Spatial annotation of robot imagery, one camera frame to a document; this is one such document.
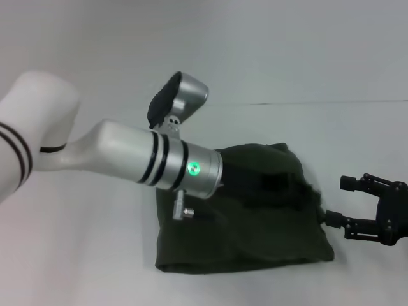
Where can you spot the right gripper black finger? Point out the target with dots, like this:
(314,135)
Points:
(350,226)
(360,184)

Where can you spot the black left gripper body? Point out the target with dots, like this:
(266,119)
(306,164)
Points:
(283,189)

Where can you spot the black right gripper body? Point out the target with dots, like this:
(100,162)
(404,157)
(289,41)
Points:
(393,213)

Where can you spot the dark green t-shirt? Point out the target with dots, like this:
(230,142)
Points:
(255,229)

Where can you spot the left wrist camera silver housing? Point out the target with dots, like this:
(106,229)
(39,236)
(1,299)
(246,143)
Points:
(181,99)

